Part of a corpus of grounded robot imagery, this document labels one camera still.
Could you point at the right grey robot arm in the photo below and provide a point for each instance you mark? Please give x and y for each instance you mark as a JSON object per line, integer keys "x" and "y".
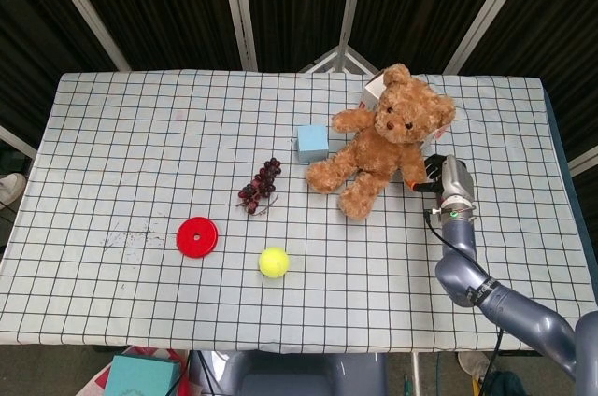
{"x": 486, "y": 274}

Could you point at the white sneaker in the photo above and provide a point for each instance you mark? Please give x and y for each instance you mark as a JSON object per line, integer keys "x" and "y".
{"x": 474, "y": 362}

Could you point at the teal box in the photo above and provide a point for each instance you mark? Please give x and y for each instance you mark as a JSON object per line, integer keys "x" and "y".
{"x": 140, "y": 375}

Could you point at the white folding screen frame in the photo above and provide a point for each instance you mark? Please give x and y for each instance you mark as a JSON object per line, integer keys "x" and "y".
{"x": 243, "y": 8}

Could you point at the checked white tablecloth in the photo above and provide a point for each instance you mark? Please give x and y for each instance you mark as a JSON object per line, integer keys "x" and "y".
{"x": 140, "y": 158}

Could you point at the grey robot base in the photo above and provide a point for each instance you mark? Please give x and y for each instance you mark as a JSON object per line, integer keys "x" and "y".
{"x": 308, "y": 375}

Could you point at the red plastic disc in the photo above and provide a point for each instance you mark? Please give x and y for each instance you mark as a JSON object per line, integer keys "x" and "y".
{"x": 197, "y": 236}

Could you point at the dark red grape bunch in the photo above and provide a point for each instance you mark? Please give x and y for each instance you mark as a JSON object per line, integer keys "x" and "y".
{"x": 260, "y": 185}

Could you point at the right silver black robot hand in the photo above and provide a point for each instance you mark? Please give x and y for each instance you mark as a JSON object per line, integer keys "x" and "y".
{"x": 451, "y": 177}

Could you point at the light blue foam cube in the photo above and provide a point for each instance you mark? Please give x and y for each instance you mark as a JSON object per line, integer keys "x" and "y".
{"x": 312, "y": 143}

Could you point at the white shoe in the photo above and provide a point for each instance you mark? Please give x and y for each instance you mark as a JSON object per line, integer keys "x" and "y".
{"x": 10, "y": 188}

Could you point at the yellow tennis ball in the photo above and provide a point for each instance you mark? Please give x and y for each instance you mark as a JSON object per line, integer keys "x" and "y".
{"x": 274, "y": 262}

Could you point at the white cardboard box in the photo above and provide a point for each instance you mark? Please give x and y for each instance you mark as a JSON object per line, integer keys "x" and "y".
{"x": 372, "y": 92}

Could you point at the brown teddy bear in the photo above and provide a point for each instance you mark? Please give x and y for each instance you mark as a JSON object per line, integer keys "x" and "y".
{"x": 380, "y": 141}

